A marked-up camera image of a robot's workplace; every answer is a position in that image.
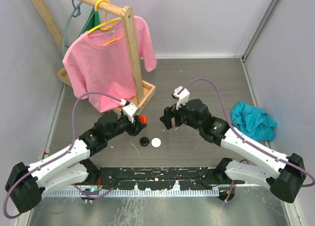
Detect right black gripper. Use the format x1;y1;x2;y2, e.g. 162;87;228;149
160;97;202;131

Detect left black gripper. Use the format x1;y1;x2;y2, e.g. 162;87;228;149
106;113;146;140

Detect red earbud case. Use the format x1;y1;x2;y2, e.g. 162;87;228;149
138;115;148;124

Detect black earbud case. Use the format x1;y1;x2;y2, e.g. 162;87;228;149
139;136;150;147

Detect white earbud case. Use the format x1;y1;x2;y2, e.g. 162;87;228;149
151;137;161;148

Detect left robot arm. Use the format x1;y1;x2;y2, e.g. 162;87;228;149
4;111;147;214

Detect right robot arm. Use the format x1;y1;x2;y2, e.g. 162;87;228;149
160;99;306;203

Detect wooden clothes rack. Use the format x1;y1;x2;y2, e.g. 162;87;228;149
31;0;156;114

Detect pink t-shirt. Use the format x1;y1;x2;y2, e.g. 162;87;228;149
62;15;157;113

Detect teal crumpled cloth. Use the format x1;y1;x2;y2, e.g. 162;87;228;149
230;101;278;142

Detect yellow hanger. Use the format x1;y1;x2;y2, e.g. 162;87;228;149
86;0;124;46

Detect green garment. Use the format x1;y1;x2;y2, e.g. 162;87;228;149
78;8;100;36

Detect teal hanger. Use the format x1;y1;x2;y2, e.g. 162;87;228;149
62;0;82;57

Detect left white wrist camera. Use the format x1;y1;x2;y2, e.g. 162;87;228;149
120;99;140;123

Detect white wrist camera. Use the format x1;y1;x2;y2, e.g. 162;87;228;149
120;99;140;123
172;86;190;110

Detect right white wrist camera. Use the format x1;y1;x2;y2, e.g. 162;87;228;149
172;86;190;110

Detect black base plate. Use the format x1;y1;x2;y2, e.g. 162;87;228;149
83;165;246;191

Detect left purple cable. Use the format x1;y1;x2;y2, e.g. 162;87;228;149
3;92;124;219

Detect white slotted cable duct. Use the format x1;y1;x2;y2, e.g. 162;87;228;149
48;185;220;197

